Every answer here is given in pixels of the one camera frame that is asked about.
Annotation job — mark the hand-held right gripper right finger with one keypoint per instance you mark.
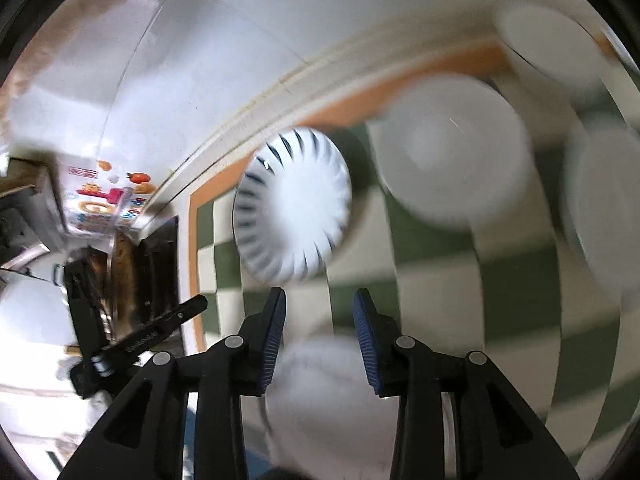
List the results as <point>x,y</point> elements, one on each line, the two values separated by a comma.
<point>365,345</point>

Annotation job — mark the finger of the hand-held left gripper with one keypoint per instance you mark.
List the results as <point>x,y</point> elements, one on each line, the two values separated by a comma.
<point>82,310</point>
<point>165,321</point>

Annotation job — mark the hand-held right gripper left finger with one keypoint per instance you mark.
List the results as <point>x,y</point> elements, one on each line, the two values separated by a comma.
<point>272,340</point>

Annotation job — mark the group of colourful wall stickers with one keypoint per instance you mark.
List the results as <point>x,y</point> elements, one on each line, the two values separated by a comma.
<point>107,200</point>

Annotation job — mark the green white checkered mat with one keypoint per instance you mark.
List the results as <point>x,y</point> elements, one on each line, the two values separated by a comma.
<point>435,270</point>

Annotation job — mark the white bowl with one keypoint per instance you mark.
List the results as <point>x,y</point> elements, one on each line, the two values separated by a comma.
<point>605,210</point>
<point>325,410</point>

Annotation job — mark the black induction cooktop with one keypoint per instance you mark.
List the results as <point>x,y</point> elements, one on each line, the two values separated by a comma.
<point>160,270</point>

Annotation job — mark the white plate blue leaf pattern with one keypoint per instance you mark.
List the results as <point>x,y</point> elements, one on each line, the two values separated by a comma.
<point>295,210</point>

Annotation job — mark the dark frying pan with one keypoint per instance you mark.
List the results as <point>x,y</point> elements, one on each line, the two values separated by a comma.
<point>117,280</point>

